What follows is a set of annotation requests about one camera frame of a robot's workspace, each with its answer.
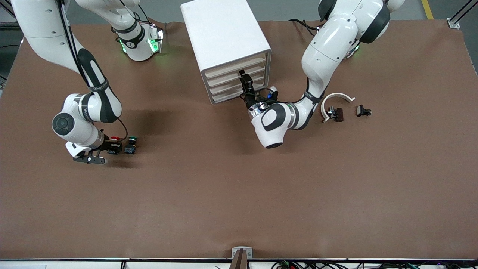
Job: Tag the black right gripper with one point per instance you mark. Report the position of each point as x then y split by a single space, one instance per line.
108 144

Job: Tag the small black plastic part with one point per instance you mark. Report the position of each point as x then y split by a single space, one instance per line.
361 110

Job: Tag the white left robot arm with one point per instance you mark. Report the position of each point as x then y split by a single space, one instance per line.
332 41

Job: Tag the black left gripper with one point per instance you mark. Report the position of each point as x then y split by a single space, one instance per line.
250 99

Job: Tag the white drawer cabinet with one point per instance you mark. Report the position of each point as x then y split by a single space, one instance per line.
224 33

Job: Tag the brown narrow strip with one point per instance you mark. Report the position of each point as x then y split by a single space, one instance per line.
239 261

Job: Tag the green push button switch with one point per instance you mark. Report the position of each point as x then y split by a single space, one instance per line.
131 145

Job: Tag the grey metal edge bracket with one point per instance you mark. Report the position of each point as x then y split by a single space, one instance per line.
242 252

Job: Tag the red push button switch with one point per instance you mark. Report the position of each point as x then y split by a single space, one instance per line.
115 139

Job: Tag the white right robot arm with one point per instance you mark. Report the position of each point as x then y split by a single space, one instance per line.
48 37

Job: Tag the brown table mat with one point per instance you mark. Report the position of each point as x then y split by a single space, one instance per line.
239 194

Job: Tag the aluminium frame profile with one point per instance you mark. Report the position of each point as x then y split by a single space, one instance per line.
461 13
7 15

